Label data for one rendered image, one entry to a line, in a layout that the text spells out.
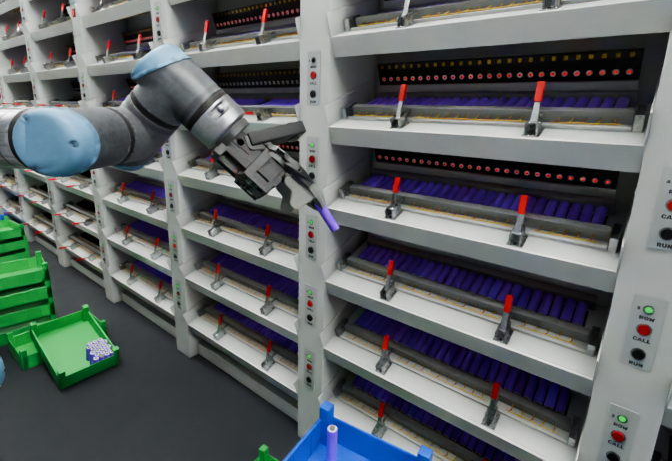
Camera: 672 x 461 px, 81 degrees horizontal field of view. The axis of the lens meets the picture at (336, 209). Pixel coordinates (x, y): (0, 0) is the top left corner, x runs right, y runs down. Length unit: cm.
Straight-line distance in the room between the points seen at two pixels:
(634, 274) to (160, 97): 79
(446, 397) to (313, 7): 94
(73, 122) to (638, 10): 79
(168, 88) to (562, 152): 64
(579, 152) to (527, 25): 23
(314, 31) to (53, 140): 61
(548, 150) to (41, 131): 75
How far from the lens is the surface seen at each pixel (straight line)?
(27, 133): 65
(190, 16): 158
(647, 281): 77
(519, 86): 94
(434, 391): 103
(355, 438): 79
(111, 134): 66
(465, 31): 81
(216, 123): 68
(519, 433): 99
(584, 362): 88
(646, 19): 76
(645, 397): 85
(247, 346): 151
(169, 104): 70
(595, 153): 75
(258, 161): 68
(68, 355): 192
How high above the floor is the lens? 99
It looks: 14 degrees down
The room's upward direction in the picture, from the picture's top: 2 degrees clockwise
